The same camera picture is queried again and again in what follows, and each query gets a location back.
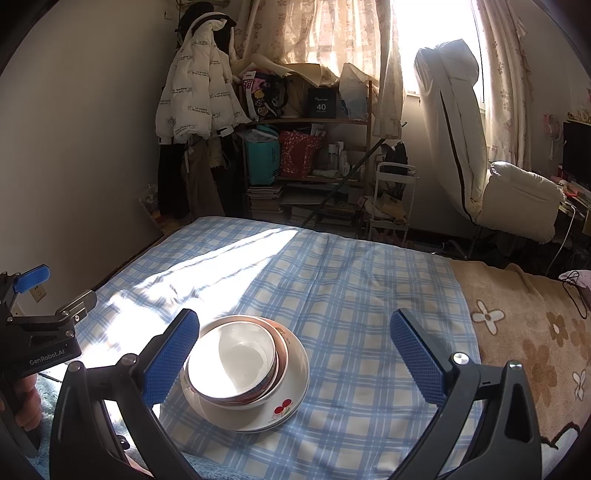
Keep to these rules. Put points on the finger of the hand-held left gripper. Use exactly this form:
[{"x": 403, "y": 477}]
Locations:
[
  {"x": 76, "y": 304},
  {"x": 32, "y": 278}
]

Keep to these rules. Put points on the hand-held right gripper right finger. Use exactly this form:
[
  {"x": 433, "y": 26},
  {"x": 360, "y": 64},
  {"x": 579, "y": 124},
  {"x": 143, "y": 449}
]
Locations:
[{"x": 418, "y": 360}]

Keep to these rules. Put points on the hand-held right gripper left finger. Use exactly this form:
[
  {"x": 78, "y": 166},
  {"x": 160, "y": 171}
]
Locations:
[{"x": 171, "y": 360}]

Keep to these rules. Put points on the large plain white bowl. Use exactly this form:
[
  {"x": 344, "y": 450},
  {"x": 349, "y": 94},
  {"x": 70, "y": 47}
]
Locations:
[{"x": 207, "y": 369}]

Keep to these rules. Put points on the small cherry print plate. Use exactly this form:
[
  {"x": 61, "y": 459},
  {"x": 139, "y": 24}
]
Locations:
[{"x": 282, "y": 344}]

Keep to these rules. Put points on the large cherry print plate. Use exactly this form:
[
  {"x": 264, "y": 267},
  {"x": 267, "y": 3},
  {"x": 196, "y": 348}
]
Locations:
[{"x": 295, "y": 392}]

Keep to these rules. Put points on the person's left hand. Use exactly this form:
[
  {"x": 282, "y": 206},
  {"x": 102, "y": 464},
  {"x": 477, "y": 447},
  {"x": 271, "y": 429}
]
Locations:
[{"x": 27, "y": 401}]

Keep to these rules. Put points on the light blue fleece blanket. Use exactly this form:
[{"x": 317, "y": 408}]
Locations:
[{"x": 46, "y": 401}]

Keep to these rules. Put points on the blue plaid cloth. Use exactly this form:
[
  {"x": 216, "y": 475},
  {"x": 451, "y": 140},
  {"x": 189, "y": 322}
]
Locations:
[{"x": 346, "y": 300}]

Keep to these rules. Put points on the brown floral blanket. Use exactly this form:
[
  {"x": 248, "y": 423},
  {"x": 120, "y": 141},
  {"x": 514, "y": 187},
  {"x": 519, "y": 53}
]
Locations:
[{"x": 517, "y": 332}]

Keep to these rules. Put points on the pale patterned bag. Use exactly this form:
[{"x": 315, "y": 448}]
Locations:
[{"x": 150, "y": 201}]

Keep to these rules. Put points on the black hanging coat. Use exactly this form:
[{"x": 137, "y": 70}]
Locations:
[{"x": 171, "y": 180}]

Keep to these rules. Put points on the wide stack of books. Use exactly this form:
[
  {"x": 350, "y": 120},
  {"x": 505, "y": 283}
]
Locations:
[{"x": 318, "y": 214}]

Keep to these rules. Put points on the beige trousers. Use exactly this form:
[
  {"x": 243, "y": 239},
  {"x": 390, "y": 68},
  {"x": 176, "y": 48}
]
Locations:
[{"x": 203, "y": 180}]

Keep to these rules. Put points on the pink cloth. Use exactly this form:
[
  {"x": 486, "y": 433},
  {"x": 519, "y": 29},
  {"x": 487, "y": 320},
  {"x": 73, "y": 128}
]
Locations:
[{"x": 579, "y": 277}]

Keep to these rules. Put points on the narrow stack of books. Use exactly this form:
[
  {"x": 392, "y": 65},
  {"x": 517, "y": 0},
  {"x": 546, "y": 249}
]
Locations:
[{"x": 265, "y": 198}]

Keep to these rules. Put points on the dark slanted pole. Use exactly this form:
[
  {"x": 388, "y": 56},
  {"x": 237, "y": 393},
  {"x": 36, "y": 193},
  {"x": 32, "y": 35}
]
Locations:
[{"x": 346, "y": 180}]

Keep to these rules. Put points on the white metal cart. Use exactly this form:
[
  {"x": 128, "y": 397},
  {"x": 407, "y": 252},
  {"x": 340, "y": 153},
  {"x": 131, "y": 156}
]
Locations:
[{"x": 390, "y": 165}]

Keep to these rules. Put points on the black bag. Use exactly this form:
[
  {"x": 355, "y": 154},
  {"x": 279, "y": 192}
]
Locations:
[{"x": 397, "y": 154}]

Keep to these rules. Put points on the row of toiletry bottles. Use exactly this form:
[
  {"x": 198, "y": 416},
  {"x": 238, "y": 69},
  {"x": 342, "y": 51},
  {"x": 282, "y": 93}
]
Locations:
[{"x": 339, "y": 159}]

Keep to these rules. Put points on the teal bag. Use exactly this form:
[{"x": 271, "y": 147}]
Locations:
[{"x": 262, "y": 159}]

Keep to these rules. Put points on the white padded chair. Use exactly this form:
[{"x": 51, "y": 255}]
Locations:
[{"x": 452, "y": 129}]

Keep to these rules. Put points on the red patterned bag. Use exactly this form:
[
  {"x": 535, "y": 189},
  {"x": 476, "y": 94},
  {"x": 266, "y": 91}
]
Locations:
[{"x": 298, "y": 154}]

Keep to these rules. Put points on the white puffer jacket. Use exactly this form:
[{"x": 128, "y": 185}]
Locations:
[{"x": 198, "y": 83}]

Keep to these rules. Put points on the wooden shelf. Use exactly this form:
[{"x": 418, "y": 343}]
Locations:
[{"x": 314, "y": 121}]

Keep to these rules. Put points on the black monitor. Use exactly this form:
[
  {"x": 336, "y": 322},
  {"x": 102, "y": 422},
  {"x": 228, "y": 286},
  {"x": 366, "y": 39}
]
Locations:
[{"x": 577, "y": 147}]

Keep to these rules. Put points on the pink desk fan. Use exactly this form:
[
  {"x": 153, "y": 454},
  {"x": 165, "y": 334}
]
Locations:
[{"x": 554, "y": 129}]

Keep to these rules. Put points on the black box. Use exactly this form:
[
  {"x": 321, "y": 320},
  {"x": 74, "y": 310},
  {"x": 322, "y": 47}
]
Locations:
[{"x": 322, "y": 104}]

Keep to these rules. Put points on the pale plastic bag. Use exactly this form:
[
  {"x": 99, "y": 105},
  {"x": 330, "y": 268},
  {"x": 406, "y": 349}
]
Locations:
[{"x": 353, "y": 92}]

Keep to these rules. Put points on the colourful patterned tote bag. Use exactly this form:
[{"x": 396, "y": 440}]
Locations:
[{"x": 261, "y": 94}]

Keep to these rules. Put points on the floral beige curtain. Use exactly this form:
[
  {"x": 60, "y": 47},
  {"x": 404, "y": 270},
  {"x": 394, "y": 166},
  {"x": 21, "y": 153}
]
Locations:
[
  {"x": 323, "y": 37},
  {"x": 503, "y": 83}
]

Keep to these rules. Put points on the black cloth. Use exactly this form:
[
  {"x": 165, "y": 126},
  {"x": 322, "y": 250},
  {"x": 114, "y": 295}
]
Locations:
[{"x": 198, "y": 9}]

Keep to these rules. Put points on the white wall socket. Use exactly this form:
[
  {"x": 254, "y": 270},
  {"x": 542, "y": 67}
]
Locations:
[{"x": 40, "y": 293}]

